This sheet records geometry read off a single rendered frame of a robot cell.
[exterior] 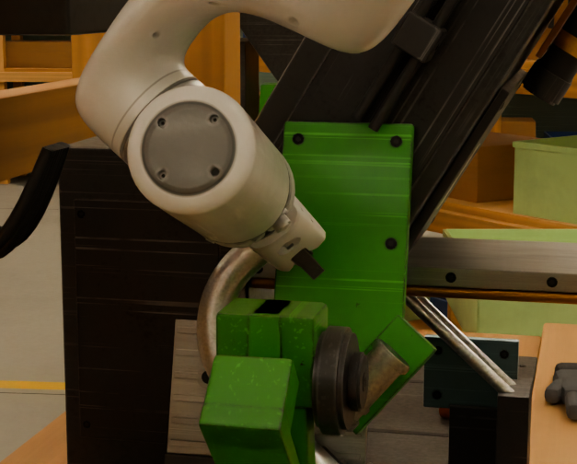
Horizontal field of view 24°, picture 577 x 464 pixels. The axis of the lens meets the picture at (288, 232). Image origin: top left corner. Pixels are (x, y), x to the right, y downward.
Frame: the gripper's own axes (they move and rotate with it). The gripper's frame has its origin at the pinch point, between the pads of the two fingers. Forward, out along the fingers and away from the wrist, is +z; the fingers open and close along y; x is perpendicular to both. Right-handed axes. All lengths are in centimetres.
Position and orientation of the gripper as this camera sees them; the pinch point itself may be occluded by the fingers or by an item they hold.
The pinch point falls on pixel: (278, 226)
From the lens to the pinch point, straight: 114.9
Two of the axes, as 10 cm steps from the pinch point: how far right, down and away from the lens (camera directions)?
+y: -6.4, -7.3, 2.3
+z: 1.7, 1.5, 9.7
